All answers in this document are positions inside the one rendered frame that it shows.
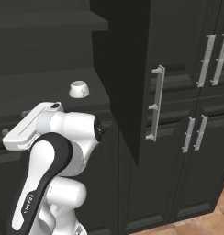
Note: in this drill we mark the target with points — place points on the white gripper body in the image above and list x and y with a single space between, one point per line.
23 131

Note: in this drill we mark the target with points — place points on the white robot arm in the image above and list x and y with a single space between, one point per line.
68 128

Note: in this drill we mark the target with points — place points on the tall dark cabinet door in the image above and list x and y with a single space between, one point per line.
175 171

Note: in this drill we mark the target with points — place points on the small white bowl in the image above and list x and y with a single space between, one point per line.
78 90

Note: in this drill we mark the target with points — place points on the dark wall shelf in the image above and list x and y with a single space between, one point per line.
49 20

